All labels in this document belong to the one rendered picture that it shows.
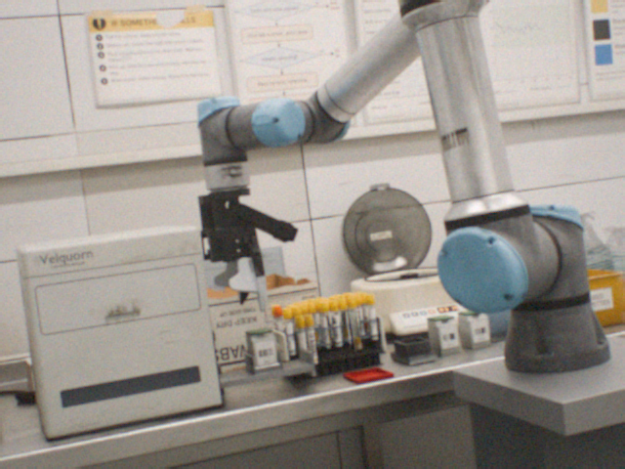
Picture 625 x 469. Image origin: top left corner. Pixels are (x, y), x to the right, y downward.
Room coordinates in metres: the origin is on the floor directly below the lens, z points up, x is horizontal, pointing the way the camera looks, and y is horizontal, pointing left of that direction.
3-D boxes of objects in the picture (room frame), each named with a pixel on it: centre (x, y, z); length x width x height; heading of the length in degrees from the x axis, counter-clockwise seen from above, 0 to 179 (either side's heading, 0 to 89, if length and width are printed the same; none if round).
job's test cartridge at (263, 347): (1.58, 0.11, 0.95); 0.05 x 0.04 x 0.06; 19
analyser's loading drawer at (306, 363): (1.57, 0.13, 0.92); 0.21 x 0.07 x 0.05; 109
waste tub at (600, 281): (1.84, -0.51, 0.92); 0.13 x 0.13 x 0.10; 16
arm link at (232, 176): (1.57, 0.13, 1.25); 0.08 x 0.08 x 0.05
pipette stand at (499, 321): (1.82, -0.35, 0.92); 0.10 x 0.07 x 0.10; 111
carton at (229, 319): (1.97, 0.16, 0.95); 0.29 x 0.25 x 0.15; 19
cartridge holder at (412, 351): (1.70, -0.16, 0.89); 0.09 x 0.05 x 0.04; 18
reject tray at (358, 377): (1.59, -0.06, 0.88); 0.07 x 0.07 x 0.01; 19
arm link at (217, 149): (1.57, 0.13, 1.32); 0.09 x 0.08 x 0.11; 49
